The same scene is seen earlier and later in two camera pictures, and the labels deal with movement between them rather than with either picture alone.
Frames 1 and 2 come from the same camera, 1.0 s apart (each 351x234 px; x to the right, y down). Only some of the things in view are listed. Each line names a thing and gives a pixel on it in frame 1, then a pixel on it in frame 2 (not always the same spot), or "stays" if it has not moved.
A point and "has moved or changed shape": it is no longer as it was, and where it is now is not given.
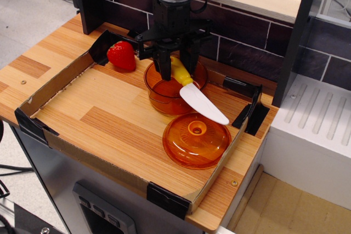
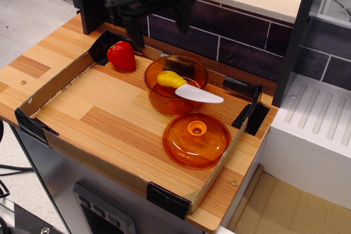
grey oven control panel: (97, 216) stays
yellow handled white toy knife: (192, 92) has moved or changed shape
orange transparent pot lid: (195, 142) stays
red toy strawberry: (121, 54) stays
